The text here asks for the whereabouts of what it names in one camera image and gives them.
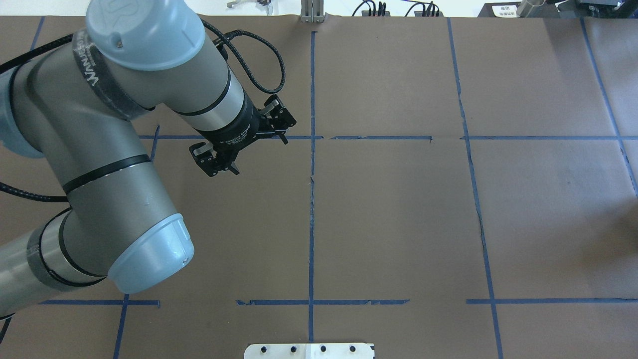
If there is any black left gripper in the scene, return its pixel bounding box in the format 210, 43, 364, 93
189, 95, 297, 177

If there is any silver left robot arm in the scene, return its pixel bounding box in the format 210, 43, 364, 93
1, 0, 296, 320

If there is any black power strip right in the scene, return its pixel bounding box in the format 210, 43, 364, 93
404, 0, 444, 17

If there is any black device with label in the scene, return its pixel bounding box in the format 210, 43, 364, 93
477, 1, 520, 18

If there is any aluminium profile post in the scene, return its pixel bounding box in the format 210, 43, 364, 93
300, 0, 325, 23

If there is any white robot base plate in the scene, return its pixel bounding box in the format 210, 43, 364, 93
243, 343, 376, 359

